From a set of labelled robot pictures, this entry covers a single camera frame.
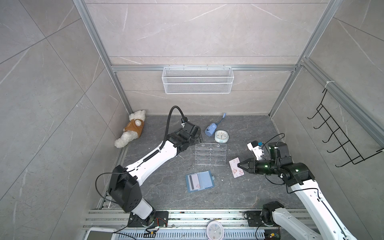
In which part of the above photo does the clear acrylic organizer tray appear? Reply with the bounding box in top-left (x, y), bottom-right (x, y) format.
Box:
top-left (194, 143), bottom-right (227, 166)

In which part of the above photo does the small white round clock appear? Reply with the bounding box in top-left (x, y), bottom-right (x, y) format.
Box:
top-left (215, 130), bottom-right (229, 144)

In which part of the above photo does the blue leather card holder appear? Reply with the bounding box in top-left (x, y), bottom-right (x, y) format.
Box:
top-left (186, 171), bottom-right (215, 193)

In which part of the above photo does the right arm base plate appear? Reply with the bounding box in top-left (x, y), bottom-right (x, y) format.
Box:
top-left (244, 210), bottom-right (269, 227)

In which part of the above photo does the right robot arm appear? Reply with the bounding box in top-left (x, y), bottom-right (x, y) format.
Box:
top-left (238, 141), bottom-right (355, 240)

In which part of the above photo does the white wire mesh basket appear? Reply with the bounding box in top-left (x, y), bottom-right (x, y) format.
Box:
top-left (162, 67), bottom-right (235, 95)

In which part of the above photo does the blue brush tool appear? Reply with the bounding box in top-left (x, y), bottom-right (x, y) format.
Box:
top-left (205, 113), bottom-right (226, 137)

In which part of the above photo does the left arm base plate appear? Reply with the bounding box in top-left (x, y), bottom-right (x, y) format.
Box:
top-left (128, 211), bottom-right (169, 228)

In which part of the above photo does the aluminium front rail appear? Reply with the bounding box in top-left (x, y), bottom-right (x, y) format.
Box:
top-left (81, 209), bottom-right (293, 240)

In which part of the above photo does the card with black stripe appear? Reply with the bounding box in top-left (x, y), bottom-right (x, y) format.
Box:
top-left (186, 174), bottom-right (201, 191)

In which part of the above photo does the white tablet device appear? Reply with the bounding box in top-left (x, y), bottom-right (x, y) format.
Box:
top-left (84, 227), bottom-right (119, 240)

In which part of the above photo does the white teddy bear brown vest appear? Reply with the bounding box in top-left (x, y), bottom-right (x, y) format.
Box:
top-left (114, 110), bottom-right (146, 149)

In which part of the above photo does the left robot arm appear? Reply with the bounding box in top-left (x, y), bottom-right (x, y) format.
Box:
top-left (108, 122), bottom-right (203, 226)

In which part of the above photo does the white clock at front edge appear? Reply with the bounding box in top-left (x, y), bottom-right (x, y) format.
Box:
top-left (206, 221), bottom-right (224, 240)

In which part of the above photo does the pink white credit card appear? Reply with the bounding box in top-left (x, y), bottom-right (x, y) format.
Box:
top-left (229, 158), bottom-right (244, 178)

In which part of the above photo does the black wire hook rack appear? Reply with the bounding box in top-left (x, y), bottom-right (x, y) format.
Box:
top-left (307, 89), bottom-right (384, 168)

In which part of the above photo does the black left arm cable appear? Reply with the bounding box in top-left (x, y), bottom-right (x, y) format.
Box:
top-left (160, 105), bottom-right (188, 149)

